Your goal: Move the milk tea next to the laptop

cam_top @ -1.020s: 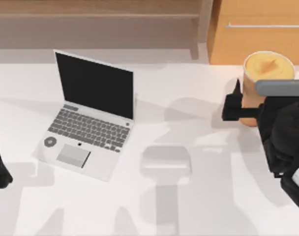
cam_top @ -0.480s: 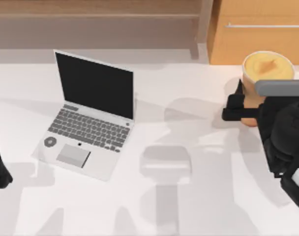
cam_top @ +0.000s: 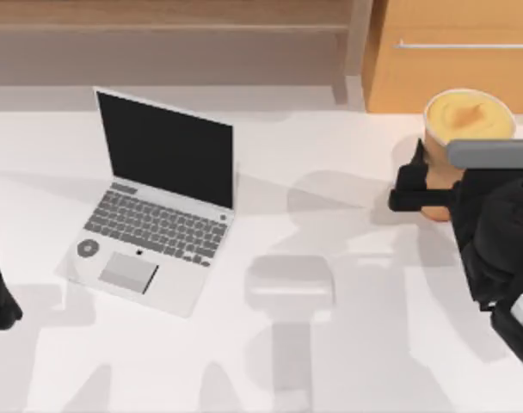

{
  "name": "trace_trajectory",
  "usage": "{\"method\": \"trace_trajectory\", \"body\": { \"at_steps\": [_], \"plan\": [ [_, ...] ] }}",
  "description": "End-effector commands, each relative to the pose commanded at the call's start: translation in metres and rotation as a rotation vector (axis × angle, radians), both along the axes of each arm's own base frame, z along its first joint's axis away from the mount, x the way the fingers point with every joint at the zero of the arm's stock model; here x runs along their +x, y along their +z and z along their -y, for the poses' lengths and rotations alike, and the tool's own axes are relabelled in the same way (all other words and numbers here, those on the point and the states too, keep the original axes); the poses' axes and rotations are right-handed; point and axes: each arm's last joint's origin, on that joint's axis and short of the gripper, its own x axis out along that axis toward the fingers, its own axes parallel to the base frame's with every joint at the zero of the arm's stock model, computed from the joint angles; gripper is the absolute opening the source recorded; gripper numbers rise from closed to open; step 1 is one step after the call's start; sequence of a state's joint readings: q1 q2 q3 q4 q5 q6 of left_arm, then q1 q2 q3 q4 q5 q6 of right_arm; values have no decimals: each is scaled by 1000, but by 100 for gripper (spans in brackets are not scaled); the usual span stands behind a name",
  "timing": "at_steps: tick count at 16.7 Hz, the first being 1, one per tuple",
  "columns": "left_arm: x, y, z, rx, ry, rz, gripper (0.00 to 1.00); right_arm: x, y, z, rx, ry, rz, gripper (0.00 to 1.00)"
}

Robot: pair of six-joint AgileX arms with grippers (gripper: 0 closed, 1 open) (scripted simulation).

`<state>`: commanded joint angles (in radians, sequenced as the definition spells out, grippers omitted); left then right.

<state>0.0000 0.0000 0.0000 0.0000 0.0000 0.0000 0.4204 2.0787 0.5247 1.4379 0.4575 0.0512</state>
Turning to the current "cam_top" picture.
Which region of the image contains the orange cup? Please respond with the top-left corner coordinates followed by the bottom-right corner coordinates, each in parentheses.
top-left (417, 88), bottom-right (517, 223)

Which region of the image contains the pale grey rounded box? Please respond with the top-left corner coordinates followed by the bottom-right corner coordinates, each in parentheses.
top-left (445, 139), bottom-right (523, 170)

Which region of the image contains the wooden cupboard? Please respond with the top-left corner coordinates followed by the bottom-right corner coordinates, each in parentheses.
top-left (361, 0), bottom-right (523, 115)

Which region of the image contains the silver open laptop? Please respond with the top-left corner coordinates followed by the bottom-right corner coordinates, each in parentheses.
top-left (54, 85), bottom-right (238, 320)

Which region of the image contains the wooden open shelf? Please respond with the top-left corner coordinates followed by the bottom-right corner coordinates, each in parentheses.
top-left (0, 0), bottom-right (374, 105)

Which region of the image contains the long metal handle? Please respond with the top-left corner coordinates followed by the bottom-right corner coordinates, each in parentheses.
top-left (391, 39), bottom-right (523, 51)

